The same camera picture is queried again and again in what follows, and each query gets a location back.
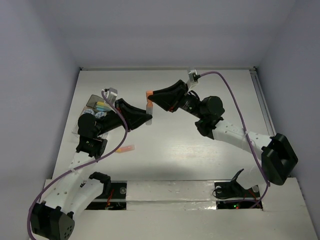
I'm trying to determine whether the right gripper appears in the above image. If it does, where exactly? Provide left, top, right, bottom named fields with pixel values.
left=148, top=79, right=205, bottom=120

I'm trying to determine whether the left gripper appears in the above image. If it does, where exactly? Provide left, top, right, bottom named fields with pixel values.
left=96, top=98, right=152, bottom=137

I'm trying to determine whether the grey-orange pencil-shaped highlighter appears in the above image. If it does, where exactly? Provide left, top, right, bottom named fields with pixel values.
left=146, top=90, right=153, bottom=116

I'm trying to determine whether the orange cap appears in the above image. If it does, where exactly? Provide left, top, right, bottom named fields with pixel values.
left=146, top=90, right=153, bottom=106

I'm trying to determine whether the orange pencil-shaped highlighter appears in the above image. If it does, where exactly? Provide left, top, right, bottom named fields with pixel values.
left=115, top=144, right=135, bottom=153

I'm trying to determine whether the blue pencil-shaped highlighter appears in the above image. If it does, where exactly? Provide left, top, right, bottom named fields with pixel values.
left=96, top=107, right=110, bottom=112

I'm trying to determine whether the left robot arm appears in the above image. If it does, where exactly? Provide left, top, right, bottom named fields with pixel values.
left=27, top=98, right=152, bottom=240

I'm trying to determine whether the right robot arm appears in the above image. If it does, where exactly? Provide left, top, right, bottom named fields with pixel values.
left=147, top=80, right=298, bottom=196

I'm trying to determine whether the grey smoked plastic bin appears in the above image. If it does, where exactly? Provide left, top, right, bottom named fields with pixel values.
left=85, top=94, right=112, bottom=112

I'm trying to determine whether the clear plastic bin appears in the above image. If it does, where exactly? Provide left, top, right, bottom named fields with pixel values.
left=71, top=122, right=79, bottom=135

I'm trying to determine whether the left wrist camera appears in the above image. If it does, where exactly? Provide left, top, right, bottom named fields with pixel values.
left=102, top=87, right=118, bottom=105

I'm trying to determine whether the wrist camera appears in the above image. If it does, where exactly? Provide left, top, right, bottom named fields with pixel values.
left=186, top=69, right=201, bottom=89
left=102, top=87, right=118, bottom=105

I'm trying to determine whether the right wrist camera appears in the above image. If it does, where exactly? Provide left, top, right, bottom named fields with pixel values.
left=186, top=69, right=201, bottom=89

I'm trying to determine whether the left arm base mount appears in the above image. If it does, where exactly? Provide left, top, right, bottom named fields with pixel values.
left=90, top=181, right=127, bottom=211

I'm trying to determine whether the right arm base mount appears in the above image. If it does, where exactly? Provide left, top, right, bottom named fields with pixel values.
left=212, top=169, right=263, bottom=210

